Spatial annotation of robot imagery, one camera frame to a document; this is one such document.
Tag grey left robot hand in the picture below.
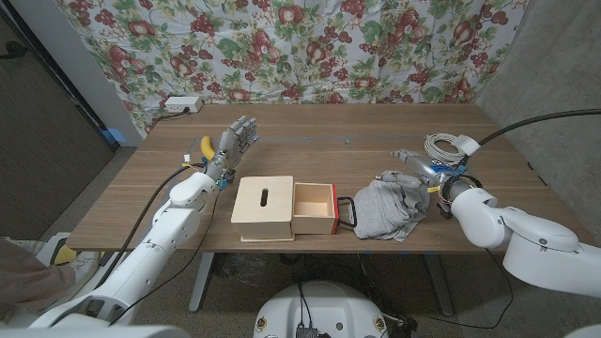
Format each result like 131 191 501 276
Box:
206 115 261 182

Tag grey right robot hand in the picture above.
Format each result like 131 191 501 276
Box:
374 148 455 194

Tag grey shirt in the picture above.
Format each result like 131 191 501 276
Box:
351 176 431 243

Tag yellow banana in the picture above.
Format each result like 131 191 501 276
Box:
200 135 217 161

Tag white power strip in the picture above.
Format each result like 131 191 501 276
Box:
163 96 205 115

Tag wooden box with slot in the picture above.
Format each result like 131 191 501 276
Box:
230 175 296 243

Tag floral fruit print backdrop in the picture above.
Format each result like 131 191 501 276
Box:
54 0 530 137

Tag grey table leg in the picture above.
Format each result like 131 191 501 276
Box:
188 253 216 314
424 253 455 318

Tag blue object on floor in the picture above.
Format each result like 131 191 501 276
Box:
101 127 127 145

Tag white robot torso base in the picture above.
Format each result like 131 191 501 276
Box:
252 280 390 338

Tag white shoe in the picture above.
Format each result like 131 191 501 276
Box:
69 251 102 283

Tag dark brown door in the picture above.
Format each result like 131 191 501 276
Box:
0 8 118 240

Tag white and yellow floor base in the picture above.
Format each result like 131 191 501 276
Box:
35 232 114 283

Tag white robot chest edge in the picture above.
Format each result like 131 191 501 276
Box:
0 324 192 338

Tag brown trouser leg of person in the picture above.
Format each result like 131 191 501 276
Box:
0 234 79 320

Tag white coiled USB cable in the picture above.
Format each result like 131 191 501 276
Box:
424 132 470 165

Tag black power strip cord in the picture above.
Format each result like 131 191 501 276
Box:
147 107 192 132

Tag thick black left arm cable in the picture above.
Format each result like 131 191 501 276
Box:
93 161 208 290

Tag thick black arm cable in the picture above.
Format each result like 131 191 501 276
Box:
453 108 601 159
93 161 208 290

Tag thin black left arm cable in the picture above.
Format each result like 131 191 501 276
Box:
107 185 224 328

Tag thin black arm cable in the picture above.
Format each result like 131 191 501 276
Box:
107 185 224 328
431 248 516 330

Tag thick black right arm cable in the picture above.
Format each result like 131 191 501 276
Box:
453 108 601 159

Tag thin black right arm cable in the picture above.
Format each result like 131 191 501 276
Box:
431 248 516 330

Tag black door handle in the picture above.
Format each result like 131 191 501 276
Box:
0 40 27 60

